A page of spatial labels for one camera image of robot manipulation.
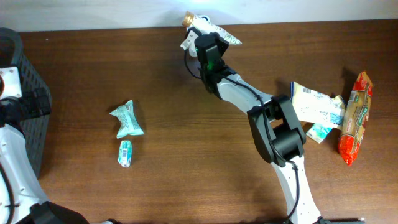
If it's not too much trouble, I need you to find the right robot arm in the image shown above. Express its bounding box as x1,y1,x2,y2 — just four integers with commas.
194,32,324,223

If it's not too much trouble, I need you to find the white barcode scanner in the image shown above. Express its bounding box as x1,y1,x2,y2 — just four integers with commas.
188,46,197,57

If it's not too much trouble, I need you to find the small teal gum box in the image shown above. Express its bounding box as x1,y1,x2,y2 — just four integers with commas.
118,140,132,167

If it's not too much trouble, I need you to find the orange spaghetti packet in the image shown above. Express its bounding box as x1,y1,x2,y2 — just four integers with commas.
338,72,373,166

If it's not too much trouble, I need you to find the dark grey plastic basket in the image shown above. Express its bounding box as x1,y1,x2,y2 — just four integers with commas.
1,27,52,177

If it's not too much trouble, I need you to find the teal wipes packet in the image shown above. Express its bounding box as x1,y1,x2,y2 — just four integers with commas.
110,100,144,139

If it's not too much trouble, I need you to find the green tissue pack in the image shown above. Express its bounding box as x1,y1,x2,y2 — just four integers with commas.
306,124,333,144

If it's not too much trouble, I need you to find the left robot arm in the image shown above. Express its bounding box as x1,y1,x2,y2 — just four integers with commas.
1,88,88,224

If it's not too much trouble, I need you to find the white cream tube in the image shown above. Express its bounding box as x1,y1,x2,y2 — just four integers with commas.
182,11,242,45

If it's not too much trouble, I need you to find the right black camera cable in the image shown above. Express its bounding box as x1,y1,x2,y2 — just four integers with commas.
183,48,205,80

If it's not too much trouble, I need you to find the cream yellow snack bag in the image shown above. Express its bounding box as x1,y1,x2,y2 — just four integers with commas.
290,82,346,129

